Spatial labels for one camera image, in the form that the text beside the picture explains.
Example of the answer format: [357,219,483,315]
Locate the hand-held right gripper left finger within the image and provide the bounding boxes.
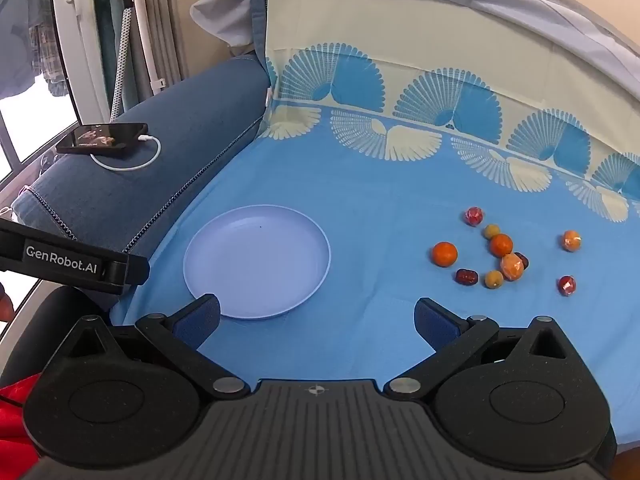
[49,294,251,402]

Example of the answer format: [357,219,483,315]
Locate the light purple plate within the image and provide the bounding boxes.
[183,204,332,321]

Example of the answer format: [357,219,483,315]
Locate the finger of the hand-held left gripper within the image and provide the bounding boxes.
[104,251,151,296]

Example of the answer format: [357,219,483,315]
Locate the teal curtain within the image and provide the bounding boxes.
[92,0,126,116]

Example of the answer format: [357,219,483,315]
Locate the white pipes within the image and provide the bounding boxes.
[127,0,188,96]

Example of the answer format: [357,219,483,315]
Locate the bare orange tangerine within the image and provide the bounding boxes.
[431,241,459,267]
[489,233,514,258]

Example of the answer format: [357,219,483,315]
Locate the dotted white pole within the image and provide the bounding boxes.
[110,7,134,121]

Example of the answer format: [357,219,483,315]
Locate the white charging cable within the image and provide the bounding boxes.
[90,132,162,172]

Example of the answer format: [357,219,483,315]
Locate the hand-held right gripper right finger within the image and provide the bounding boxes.
[384,297,582,402]

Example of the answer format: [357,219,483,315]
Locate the blue fabric sofa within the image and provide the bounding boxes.
[10,55,273,316]

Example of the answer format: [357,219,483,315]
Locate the white window frame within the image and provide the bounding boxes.
[50,0,117,126]

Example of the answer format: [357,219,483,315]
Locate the blue fan-patterned sheet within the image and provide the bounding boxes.
[109,0,640,461]

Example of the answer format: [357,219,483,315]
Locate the black smartphone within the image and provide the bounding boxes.
[55,122,150,157]

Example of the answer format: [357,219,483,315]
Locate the red clothing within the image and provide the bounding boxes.
[0,370,46,461]

